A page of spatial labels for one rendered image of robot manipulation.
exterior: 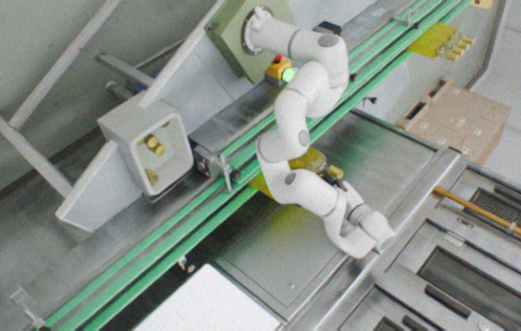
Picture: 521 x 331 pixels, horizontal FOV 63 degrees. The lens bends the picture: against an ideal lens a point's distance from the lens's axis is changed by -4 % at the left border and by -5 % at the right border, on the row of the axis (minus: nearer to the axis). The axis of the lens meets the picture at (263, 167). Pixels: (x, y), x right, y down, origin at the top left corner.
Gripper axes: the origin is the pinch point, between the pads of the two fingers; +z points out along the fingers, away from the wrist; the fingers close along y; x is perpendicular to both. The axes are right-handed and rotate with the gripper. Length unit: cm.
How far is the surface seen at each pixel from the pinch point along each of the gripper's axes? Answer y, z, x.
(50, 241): -16, 48, 88
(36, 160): 16, 52, 78
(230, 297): -13.0, -10.3, 44.0
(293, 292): -13.2, -19.8, 27.4
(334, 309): -14.6, -30.7, 20.1
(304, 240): -13.1, -6.2, 13.7
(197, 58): 38, 36, 22
